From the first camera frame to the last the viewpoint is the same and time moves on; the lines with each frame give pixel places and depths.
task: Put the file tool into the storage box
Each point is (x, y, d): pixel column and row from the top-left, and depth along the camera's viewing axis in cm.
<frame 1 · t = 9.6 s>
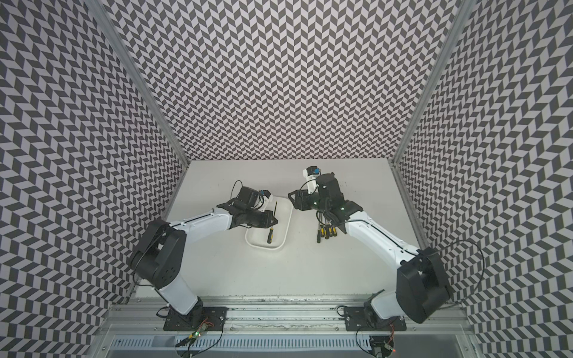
left hand: (275, 223, 90), fingers closed
right hand: (294, 198, 81), fingers open
file tool yellow black handle: (271, 231, 88), point 7 cm above the table
file tool yellow handle: (318, 233, 95), on the table
file tool yellow handle 2: (327, 229, 95), on the table
file tool yellow handle 3: (334, 231, 94), on the table
file tool yellow handle 4: (321, 230, 95), on the table

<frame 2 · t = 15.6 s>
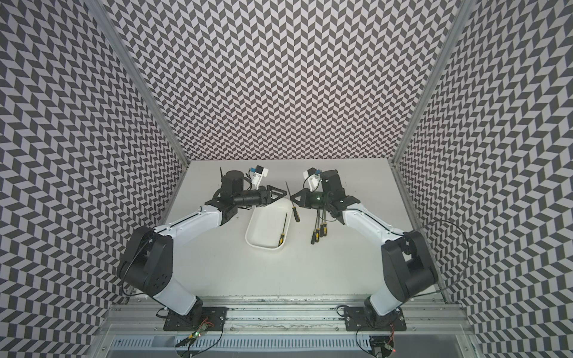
left hand: (283, 196, 80), fingers open
right hand: (290, 201, 82), fingers closed
file tool yellow black handle: (281, 239, 92), on the table
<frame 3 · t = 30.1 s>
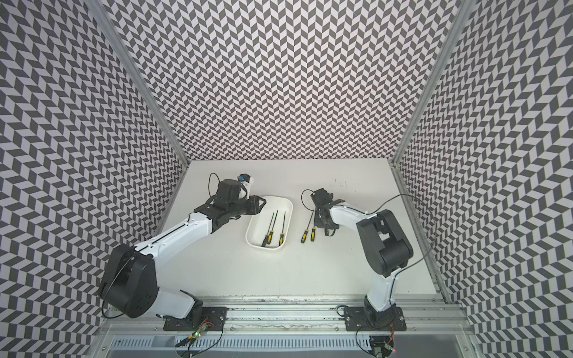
left hand: (262, 203, 86), fingers open
right hand: (324, 225, 96), fingers closed
file tool yellow handle: (265, 240, 91), point 2 cm above the table
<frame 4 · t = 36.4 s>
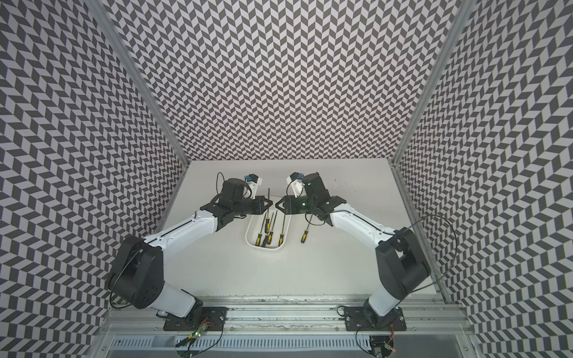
left hand: (271, 205, 85), fingers closed
right hand: (280, 208, 82), fingers open
file tool yellow handle 3: (267, 219, 86), point 12 cm above the table
